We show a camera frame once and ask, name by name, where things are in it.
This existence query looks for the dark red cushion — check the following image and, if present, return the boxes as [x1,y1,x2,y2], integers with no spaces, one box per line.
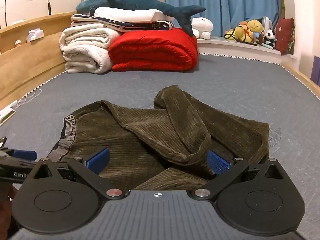
[274,17,295,55]

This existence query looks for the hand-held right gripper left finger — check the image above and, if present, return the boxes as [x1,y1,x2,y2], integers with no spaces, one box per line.
[25,147,130,201]

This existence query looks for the panda plush toy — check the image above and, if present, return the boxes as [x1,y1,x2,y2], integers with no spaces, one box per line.
[264,29,278,48]

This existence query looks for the white folded blanket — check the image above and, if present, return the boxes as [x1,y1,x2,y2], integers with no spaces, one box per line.
[89,7,175,23]

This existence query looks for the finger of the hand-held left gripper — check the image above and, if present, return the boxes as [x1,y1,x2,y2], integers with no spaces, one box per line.
[0,149,38,166]

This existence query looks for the white plush toy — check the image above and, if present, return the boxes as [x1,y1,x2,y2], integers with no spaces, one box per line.
[191,17,214,40]

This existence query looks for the olive corduroy pants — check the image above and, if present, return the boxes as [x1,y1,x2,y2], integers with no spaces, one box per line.
[49,85,270,193]

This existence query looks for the yellow plush toy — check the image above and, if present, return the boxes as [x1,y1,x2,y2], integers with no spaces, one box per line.
[224,19,265,43]

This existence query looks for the white folded quilt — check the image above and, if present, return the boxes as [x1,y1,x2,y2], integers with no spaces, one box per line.
[59,21,123,74]

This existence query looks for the blue curtain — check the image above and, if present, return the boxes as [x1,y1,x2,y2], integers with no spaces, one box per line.
[164,0,285,37]

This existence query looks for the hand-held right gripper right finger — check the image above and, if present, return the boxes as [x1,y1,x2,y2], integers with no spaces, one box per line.
[191,149,288,202]

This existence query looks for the red folded comforter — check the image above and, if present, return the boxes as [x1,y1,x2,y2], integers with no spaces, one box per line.
[108,27,199,72]

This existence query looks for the purple mat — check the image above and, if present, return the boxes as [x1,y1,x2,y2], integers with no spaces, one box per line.
[311,56,320,85]

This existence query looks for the white tissue pack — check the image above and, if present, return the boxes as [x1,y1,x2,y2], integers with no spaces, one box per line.
[26,27,45,43]

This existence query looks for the navy star-patterned blanket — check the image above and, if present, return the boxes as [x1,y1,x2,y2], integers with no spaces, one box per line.
[71,14,175,32]

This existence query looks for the wooden bed frame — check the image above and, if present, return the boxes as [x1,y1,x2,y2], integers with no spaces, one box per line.
[0,12,320,110]

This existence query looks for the blue shark plush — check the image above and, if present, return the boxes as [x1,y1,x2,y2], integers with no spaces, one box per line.
[76,0,207,37]

